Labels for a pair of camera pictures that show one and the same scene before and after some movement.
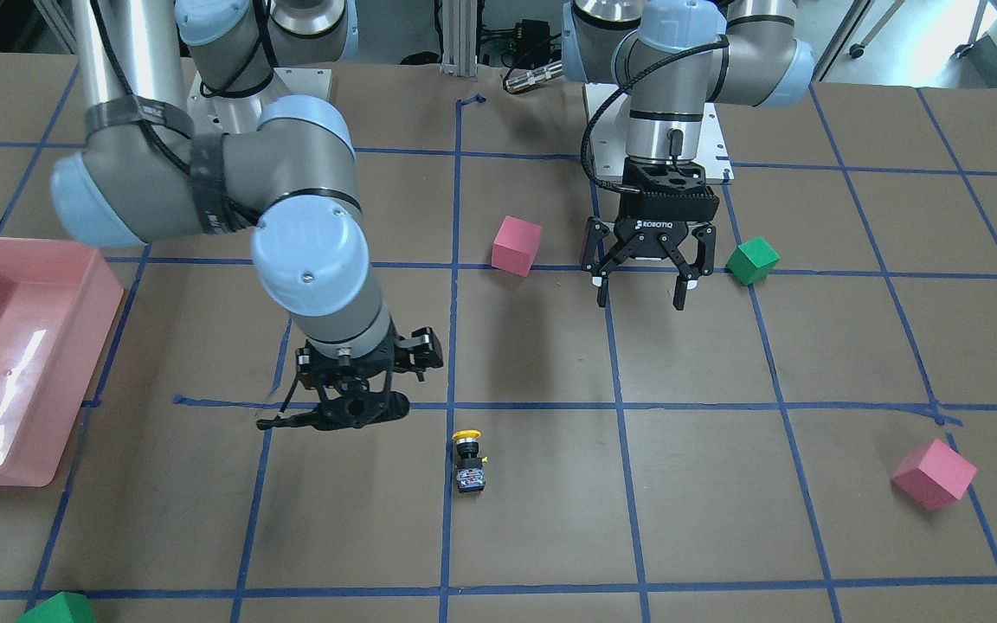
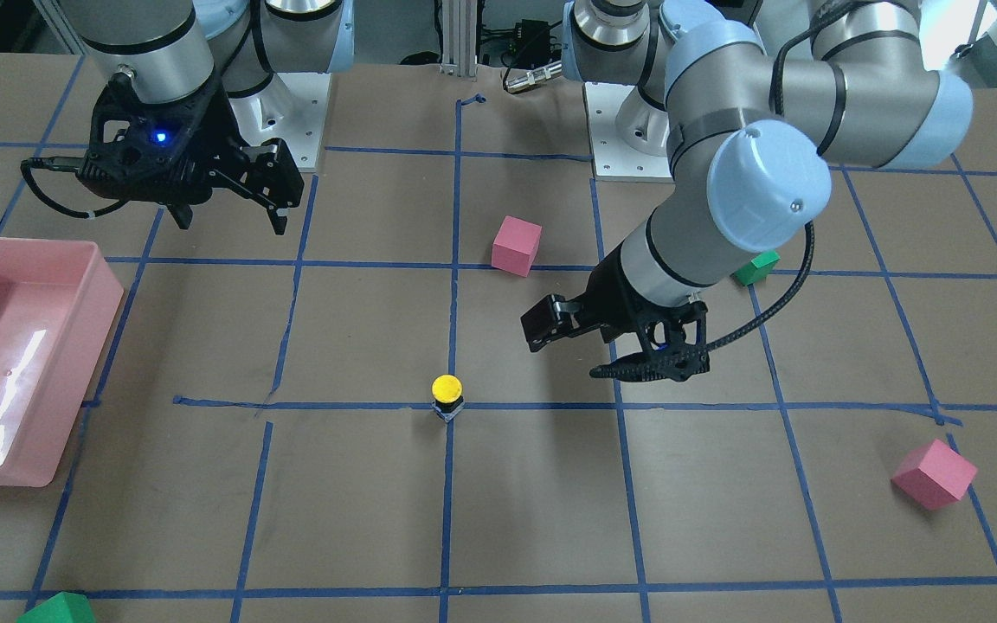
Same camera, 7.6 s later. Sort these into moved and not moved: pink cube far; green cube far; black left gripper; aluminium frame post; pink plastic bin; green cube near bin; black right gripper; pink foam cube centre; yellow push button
Moved: black left gripper; yellow push button; black right gripper
Not moved: green cube near bin; pink plastic bin; pink cube far; green cube far; pink foam cube centre; aluminium frame post
